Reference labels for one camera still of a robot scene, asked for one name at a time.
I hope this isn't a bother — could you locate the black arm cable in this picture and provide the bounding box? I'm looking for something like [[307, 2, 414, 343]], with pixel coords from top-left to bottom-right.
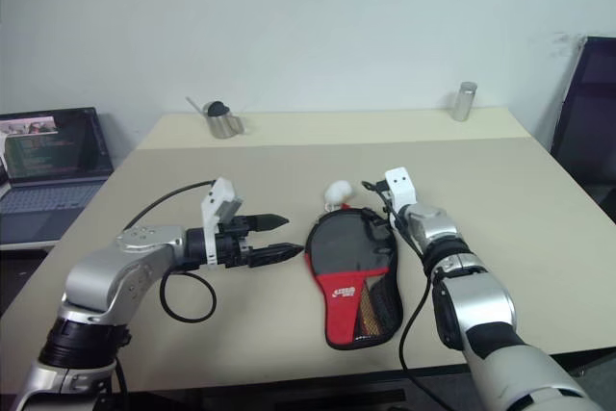
[[379, 189, 449, 405], [122, 180, 218, 322]]

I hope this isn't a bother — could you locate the black rubber table tennis paddle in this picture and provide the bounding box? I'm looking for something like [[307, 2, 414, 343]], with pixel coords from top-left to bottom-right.
[[310, 212, 392, 338]]

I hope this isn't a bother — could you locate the open laptop computer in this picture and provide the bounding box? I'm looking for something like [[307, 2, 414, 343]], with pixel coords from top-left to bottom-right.
[[0, 106, 116, 245]]

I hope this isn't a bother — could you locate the black table frame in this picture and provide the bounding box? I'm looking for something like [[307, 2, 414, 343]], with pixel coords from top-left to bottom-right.
[[199, 372, 616, 411]]

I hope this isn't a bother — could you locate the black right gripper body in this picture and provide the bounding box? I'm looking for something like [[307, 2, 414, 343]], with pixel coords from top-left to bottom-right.
[[360, 179, 395, 214]]

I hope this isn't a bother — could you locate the stainless steel pitcher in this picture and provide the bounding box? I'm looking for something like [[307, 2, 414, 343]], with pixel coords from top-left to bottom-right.
[[205, 100, 247, 141]]

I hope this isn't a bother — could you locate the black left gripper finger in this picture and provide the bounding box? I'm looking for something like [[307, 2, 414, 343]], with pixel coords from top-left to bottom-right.
[[249, 242, 306, 269], [247, 213, 291, 235]]

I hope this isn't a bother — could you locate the white table tennis ball pack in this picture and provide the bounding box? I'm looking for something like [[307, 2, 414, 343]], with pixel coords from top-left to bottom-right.
[[322, 180, 355, 213]]

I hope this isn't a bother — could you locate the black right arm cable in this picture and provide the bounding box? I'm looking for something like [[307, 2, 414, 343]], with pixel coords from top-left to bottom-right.
[[379, 189, 449, 405]]

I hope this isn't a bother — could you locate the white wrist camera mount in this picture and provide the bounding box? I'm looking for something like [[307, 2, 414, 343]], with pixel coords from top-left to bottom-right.
[[200, 177, 241, 270], [384, 167, 420, 230]]

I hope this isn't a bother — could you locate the stainless steel cylinder tumbler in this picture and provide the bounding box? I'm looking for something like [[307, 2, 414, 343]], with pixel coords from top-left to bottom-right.
[[451, 81, 478, 122]]

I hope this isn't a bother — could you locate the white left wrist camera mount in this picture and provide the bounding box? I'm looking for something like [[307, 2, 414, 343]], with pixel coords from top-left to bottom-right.
[[200, 177, 241, 270]]

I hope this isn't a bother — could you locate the black monitor screen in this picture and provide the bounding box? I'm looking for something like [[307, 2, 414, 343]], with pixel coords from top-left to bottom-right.
[[550, 35, 616, 187]]

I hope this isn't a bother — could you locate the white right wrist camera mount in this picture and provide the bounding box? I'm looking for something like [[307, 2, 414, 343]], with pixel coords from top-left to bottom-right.
[[384, 167, 420, 230]]

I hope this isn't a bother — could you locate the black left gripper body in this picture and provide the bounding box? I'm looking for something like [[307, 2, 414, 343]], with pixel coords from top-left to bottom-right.
[[216, 216, 257, 270]]

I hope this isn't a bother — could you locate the black red paddle case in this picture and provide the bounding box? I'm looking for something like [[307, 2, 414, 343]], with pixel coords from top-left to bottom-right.
[[302, 205, 405, 350]]

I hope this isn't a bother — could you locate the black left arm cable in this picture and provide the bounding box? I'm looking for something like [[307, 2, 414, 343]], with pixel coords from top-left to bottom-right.
[[122, 180, 218, 322]]

